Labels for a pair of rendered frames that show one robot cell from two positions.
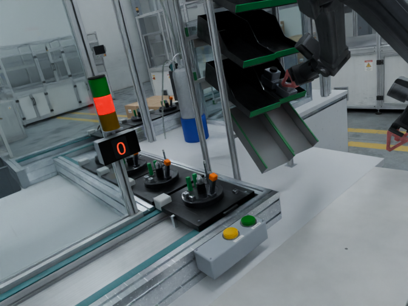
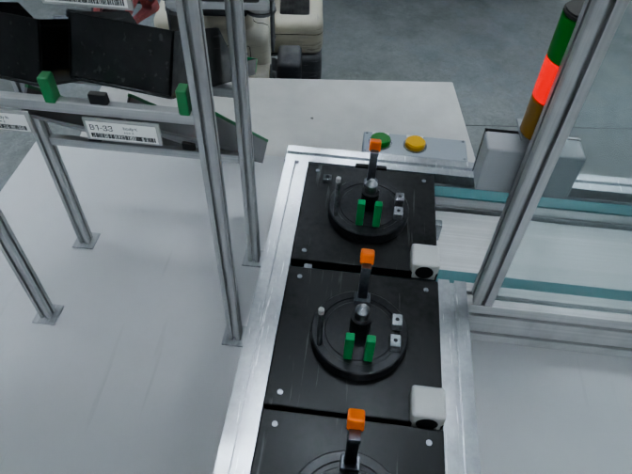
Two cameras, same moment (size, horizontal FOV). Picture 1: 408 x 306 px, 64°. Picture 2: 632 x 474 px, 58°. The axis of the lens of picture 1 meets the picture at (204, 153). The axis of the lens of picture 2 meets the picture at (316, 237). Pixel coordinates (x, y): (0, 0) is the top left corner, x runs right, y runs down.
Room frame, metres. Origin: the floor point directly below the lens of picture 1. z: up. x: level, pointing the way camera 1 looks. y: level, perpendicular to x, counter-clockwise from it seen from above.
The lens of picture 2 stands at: (1.55, 0.43, 1.68)
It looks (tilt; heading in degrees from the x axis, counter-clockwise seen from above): 48 degrees down; 221
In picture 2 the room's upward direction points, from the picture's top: 2 degrees clockwise
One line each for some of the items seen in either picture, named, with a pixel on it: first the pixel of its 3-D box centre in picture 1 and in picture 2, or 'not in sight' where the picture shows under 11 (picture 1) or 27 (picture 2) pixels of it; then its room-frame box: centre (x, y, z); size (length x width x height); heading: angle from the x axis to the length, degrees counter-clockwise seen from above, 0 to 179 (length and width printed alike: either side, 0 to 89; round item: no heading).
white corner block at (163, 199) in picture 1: (163, 202); (423, 261); (0.98, 0.17, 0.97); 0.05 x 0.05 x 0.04; 37
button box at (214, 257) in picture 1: (232, 243); (412, 156); (0.74, -0.03, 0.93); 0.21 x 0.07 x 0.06; 127
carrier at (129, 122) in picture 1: (139, 113); not in sight; (2.35, 0.41, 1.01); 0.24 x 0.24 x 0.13; 37
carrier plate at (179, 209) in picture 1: (203, 199); (367, 217); (0.96, 0.03, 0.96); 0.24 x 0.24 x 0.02; 37
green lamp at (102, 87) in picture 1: (99, 87); (578, 37); (0.94, 0.25, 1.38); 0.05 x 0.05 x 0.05
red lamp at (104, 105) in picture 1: (104, 104); (561, 78); (0.94, 0.25, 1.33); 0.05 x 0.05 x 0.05
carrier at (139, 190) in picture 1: (159, 170); (360, 322); (1.17, 0.18, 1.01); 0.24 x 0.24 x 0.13; 37
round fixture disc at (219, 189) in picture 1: (202, 194); (368, 209); (0.96, 0.03, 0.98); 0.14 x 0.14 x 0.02
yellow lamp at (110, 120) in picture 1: (109, 121); (546, 115); (0.94, 0.25, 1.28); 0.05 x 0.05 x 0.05
